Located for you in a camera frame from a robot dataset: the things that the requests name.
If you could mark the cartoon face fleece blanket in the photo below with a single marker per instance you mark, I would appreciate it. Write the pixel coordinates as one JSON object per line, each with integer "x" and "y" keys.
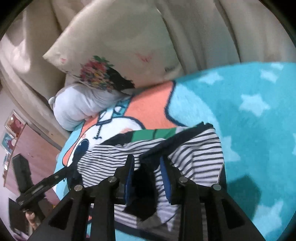
{"x": 252, "y": 108}

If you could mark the white plain pillow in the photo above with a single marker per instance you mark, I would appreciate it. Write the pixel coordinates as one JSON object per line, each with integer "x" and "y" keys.
{"x": 77, "y": 102}

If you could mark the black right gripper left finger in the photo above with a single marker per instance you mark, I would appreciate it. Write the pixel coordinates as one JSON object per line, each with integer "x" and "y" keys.
{"x": 92, "y": 205}

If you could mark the cream floral print pillow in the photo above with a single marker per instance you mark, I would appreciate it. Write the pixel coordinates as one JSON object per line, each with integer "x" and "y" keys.
{"x": 116, "y": 45}

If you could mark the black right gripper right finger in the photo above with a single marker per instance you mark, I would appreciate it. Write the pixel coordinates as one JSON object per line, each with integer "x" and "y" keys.
{"x": 206, "y": 212}

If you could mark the left hand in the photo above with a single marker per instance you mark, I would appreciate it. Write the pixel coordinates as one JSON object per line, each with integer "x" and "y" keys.
{"x": 33, "y": 220}

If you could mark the navy striped frog pants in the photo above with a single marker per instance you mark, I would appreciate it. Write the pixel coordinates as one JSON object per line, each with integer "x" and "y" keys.
{"x": 196, "y": 152}

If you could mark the brown wooden furniture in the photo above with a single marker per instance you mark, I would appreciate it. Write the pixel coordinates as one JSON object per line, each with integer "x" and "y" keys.
{"x": 41, "y": 156}

